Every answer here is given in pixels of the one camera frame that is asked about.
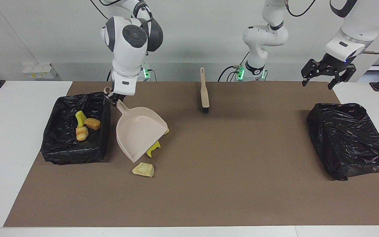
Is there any brown bread nugget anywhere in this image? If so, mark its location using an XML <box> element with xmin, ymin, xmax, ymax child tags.
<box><xmin>84</xmin><ymin>118</ymin><xmax>101</xmax><ymax>130</ymax></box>

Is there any beige plastic dustpan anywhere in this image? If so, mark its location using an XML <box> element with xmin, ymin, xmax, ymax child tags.
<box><xmin>104</xmin><ymin>87</ymin><xmax>169</xmax><ymax>164</ymax></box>

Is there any yellow sponge wedge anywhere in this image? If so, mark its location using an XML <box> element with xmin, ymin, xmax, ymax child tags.
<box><xmin>75</xmin><ymin>111</ymin><xmax>87</xmax><ymax>128</ymax></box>

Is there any striped croissant piece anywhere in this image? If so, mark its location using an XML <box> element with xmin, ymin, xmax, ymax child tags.
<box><xmin>76</xmin><ymin>126</ymin><xmax>89</xmax><ymax>142</ymax></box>

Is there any notched yellow sponge piece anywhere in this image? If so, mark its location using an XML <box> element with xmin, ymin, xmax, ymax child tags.
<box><xmin>146</xmin><ymin>141</ymin><xmax>161</xmax><ymax>158</ymax></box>

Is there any pale bread chunk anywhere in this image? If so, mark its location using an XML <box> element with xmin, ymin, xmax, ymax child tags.
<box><xmin>132</xmin><ymin>162</ymin><xmax>155</xmax><ymax>178</ymax></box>

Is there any beige hand brush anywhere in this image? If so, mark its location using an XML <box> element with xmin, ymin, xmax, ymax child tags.
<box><xmin>200</xmin><ymin>67</ymin><xmax>210</xmax><ymax>114</ymax></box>

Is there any bin wrapped in black bag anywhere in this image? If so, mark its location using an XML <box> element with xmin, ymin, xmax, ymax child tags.
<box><xmin>306</xmin><ymin>103</ymin><xmax>379</xmax><ymax>181</ymax></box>

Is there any open bin with black bag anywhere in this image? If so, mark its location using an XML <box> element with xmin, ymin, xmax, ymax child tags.
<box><xmin>40</xmin><ymin>92</ymin><xmax>112</xmax><ymax>165</ymax></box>

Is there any brown table mat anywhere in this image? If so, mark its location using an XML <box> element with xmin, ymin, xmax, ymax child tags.
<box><xmin>4</xmin><ymin>81</ymin><xmax>379</xmax><ymax>227</ymax></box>

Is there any white wall socket box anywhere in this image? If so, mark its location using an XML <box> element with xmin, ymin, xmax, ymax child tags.
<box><xmin>22</xmin><ymin>63</ymin><xmax>58</xmax><ymax>79</ymax></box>

